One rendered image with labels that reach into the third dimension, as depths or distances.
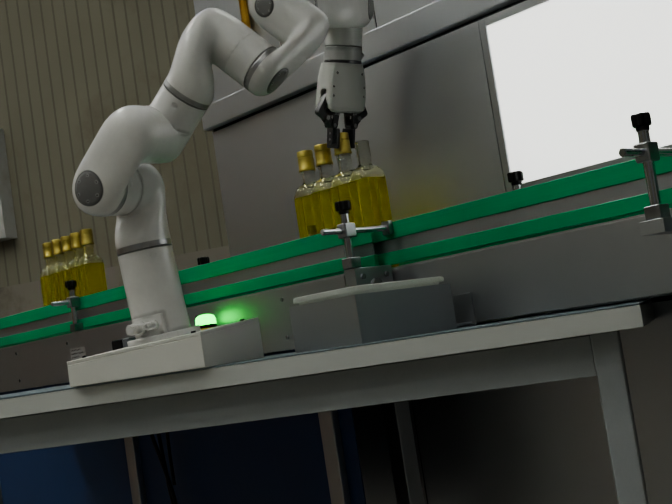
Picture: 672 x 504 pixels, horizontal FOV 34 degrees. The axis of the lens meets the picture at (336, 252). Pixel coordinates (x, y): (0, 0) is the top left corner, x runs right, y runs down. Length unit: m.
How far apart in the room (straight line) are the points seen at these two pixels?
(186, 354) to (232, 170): 1.08
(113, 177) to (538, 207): 0.70
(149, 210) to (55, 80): 4.24
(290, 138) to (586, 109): 0.85
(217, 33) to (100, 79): 4.13
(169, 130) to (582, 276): 0.71
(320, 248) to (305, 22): 0.45
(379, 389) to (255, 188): 1.09
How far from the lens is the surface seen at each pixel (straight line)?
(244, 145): 2.76
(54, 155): 6.07
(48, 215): 6.07
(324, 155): 2.29
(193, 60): 1.84
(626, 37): 1.98
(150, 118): 1.82
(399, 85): 2.31
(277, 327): 2.20
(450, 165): 2.21
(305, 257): 2.15
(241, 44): 1.86
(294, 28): 1.90
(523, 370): 1.69
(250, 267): 2.28
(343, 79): 2.23
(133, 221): 1.92
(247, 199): 2.76
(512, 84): 2.12
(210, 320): 2.32
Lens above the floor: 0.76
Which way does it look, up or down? 4 degrees up
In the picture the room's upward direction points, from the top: 9 degrees counter-clockwise
